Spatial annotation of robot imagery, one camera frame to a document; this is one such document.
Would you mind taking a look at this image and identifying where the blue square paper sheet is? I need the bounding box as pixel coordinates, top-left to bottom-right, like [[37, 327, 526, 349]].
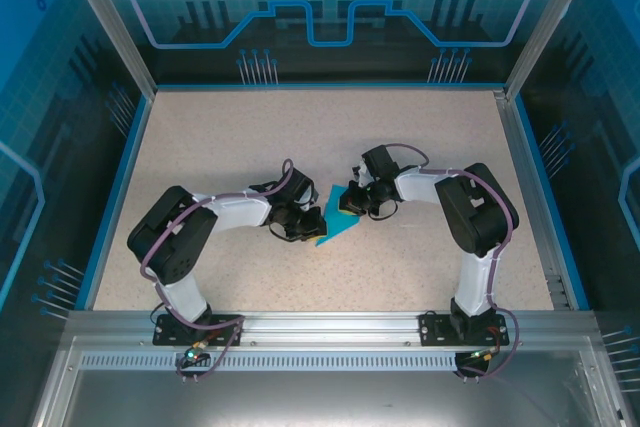
[[313, 184, 364, 249]]

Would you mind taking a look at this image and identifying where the metal sheet panel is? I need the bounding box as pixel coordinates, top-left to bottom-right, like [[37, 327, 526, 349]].
[[29, 336, 629, 427]]

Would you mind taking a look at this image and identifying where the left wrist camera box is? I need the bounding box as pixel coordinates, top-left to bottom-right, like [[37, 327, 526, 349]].
[[297, 186, 322, 213]]

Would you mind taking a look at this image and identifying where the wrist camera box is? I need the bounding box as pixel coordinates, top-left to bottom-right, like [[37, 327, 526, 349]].
[[351, 160, 375, 191], [297, 186, 322, 213]]

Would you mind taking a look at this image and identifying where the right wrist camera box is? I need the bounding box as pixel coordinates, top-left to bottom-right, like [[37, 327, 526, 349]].
[[351, 160, 375, 191]]

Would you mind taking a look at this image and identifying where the aluminium mounting rail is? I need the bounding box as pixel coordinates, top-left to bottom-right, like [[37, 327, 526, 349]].
[[67, 310, 599, 348]]

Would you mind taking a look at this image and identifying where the slotted grey cable duct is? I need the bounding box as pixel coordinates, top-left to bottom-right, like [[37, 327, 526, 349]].
[[79, 354, 459, 372]]

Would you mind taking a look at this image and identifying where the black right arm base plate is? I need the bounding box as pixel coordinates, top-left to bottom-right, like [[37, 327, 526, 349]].
[[418, 311, 511, 348]]

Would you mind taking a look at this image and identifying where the aluminium side rail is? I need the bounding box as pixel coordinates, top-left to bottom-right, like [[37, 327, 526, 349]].
[[492, 89, 576, 311]]

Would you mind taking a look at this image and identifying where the brass cable connector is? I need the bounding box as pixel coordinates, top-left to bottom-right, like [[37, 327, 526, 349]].
[[467, 345, 503, 362], [183, 339, 221, 366]]

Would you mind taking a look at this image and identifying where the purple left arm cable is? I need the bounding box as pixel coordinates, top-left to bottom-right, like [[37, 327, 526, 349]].
[[140, 159, 295, 383]]

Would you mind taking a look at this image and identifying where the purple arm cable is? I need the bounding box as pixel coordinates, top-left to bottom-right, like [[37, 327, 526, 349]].
[[140, 159, 295, 383], [384, 143, 521, 382]]

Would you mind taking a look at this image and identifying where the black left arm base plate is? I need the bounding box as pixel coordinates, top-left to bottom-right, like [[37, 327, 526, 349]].
[[152, 314, 245, 347]]

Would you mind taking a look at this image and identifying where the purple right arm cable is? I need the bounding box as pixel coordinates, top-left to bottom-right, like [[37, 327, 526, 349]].
[[384, 143, 521, 382]]

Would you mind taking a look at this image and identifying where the aluminium frame post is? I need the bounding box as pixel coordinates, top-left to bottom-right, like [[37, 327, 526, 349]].
[[54, 0, 159, 98], [502, 0, 604, 101]]

